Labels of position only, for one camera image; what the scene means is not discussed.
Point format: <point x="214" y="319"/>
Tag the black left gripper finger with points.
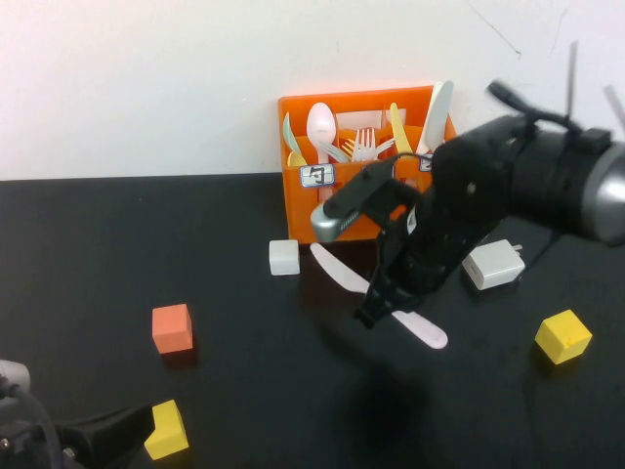
<point x="127" y="438"/>
<point x="124" y="421"/>

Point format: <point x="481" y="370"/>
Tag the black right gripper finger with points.
<point x="375" y="305"/>
<point x="409" y="303"/>

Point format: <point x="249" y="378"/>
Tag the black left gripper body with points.
<point x="78" y="442"/>

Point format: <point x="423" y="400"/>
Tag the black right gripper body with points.
<point x="429" y="259"/>

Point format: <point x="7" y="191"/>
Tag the pink plastic knife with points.
<point x="337" y="268"/>

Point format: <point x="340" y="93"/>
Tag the grey plastic knife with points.
<point x="442" y="112"/>

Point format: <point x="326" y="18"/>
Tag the orange plastic cutlery holder crate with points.
<point x="298" y="215"/>

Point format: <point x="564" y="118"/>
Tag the yellow cube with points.
<point x="562" y="337"/>
<point x="171" y="435"/>

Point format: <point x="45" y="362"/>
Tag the white knife character label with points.
<point x="426" y="163"/>

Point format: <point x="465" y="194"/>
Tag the white cube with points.
<point x="284" y="257"/>

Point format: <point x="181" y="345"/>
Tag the orange cube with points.
<point x="172" y="328"/>

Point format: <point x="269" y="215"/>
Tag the cream plastic knife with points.
<point x="423" y="141"/>

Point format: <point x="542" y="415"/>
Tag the yellow plastic knife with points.
<point x="401" y="134"/>

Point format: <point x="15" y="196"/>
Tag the white plastic fork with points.
<point x="365" y="146"/>

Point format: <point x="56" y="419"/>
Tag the white spoon character label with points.
<point x="317" y="176"/>

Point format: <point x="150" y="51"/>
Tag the yellow plastic spoon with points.
<point x="295" y="160"/>

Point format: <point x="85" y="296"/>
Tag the pink plastic spoon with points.
<point x="320" y="122"/>

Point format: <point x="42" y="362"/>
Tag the pale green plastic spoon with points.
<point x="288" y="134"/>

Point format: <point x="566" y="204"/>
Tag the black zip tie tail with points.
<point x="615" y="107"/>
<point x="572" y="78"/>

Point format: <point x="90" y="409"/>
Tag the white usb wall charger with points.
<point x="498" y="266"/>

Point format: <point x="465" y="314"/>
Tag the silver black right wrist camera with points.
<point x="332" y="225"/>

